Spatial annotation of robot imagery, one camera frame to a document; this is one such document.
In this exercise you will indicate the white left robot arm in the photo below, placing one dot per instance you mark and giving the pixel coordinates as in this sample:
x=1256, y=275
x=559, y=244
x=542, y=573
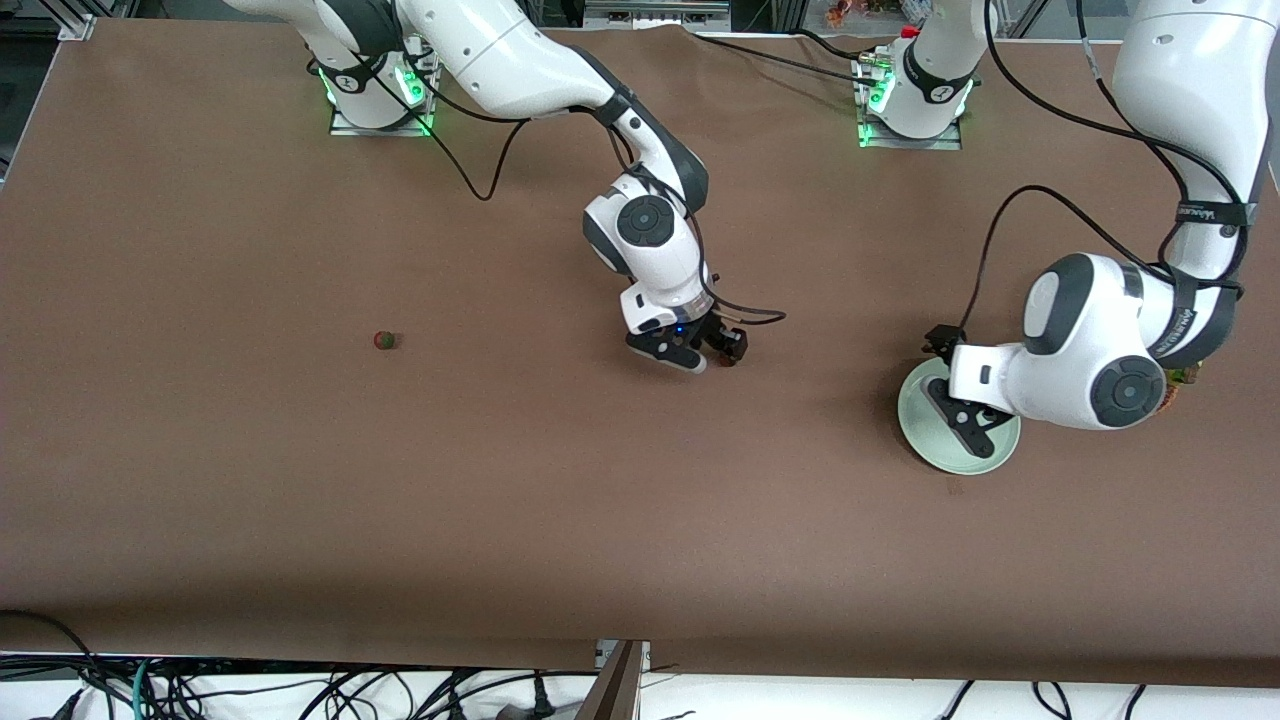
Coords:
x=1060, y=390

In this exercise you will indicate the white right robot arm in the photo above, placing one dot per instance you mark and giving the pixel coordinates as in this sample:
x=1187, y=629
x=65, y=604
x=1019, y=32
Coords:
x=500, y=50

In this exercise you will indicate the light green round plate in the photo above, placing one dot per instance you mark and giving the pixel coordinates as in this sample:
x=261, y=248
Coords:
x=920, y=432

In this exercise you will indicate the brown wicker basket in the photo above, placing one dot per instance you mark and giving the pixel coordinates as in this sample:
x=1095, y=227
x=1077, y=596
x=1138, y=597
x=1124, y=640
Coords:
x=1171, y=400

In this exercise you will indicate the yellow banana bunch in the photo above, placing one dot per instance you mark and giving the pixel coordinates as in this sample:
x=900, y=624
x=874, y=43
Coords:
x=1186, y=375

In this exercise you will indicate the brown table cover sheet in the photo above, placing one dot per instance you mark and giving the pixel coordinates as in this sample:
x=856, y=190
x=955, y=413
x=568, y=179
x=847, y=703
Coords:
x=250, y=480

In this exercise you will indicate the aluminium corner profile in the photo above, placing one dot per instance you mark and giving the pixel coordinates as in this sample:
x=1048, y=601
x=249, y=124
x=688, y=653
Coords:
x=78, y=20

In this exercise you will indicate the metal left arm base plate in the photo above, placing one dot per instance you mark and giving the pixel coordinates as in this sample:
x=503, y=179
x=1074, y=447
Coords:
x=910, y=143

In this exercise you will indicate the aluminium frame rail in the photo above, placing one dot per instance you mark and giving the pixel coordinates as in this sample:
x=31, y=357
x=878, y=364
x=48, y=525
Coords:
x=655, y=12

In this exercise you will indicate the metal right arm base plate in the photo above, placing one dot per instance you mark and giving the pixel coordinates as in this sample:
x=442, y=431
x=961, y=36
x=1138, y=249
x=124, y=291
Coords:
x=385, y=128

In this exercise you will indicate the grey support post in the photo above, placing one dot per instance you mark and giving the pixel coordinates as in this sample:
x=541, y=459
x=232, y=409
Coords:
x=612, y=685

